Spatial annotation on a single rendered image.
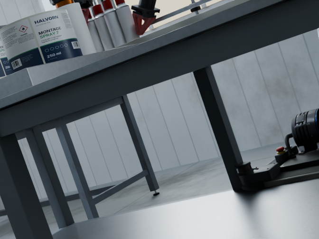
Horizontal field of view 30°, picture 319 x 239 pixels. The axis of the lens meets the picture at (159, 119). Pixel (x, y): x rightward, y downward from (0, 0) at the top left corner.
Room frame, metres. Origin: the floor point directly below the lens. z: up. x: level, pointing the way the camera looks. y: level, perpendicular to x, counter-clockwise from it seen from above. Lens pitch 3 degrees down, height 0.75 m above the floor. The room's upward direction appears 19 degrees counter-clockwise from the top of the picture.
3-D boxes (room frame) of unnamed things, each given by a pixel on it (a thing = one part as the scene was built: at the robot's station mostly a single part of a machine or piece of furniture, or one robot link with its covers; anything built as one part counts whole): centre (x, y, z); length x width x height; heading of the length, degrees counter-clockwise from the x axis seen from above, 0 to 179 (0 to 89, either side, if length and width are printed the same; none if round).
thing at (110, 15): (2.15, 0.04, 0.98); 0.05 x 0.05 x 0.20
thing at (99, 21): (2.18, 0.08, 0.98); 0.05 x 0.05 x 0.20
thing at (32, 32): (1.68, 0.24, 0.95); 0.20 x 0.20 x 0.14
